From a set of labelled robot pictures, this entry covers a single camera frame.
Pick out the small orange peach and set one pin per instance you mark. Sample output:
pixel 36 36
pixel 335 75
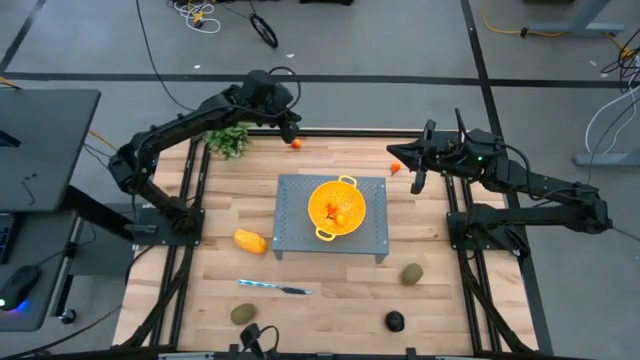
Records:
pixel 296 143

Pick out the black aluminium table frame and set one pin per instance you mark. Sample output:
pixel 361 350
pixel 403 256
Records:
pixel 350 133

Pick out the grey perforated metal stand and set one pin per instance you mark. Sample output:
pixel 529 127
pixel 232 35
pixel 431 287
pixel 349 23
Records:
pixel 295 220

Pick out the small orange pear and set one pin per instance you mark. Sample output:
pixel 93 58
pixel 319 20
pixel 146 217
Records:
pixel 395 167

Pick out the black desk caster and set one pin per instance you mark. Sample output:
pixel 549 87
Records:
pixel 68 316

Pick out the black computer mouse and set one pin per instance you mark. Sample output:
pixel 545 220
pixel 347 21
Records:
pixel 20 285

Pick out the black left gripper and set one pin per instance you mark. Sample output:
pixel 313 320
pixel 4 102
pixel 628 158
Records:
pixel 287 111

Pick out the large yellow mango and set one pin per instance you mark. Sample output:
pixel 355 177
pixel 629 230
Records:
pixel 250 241

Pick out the black keyboard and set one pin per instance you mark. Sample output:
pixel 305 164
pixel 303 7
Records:
pixel 6 240

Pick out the grey desk base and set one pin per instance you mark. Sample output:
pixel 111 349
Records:
pixel 575 27

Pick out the black rail clamp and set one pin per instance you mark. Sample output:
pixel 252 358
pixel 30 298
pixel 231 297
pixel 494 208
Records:
pixel 233 350
pixel 410 353

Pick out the dark grey desk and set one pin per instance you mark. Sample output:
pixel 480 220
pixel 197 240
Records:
pixel 50 145

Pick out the green plant in white pot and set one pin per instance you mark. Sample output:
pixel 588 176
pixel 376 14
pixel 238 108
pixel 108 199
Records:
pixel 227 142

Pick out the dark floor box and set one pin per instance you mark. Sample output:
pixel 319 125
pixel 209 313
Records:
pixel 325 2

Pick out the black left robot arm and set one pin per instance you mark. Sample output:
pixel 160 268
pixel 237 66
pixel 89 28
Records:
pixel 170 125

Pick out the grey desk foot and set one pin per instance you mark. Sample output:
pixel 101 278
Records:
pixel 610 159

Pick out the yellow plastic colander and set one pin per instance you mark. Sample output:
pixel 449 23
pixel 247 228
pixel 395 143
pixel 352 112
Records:
pixel 345 192

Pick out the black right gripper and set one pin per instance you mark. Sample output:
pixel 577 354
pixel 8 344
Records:
pixel 450 155

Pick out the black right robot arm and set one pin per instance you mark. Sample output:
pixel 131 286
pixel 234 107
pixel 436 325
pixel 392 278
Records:
pixel 540 185

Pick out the silver aluminium bar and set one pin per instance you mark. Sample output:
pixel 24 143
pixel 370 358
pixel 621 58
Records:
pixel 185 357

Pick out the black avocado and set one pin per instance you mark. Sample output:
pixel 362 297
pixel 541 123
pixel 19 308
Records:
pixel 394 321

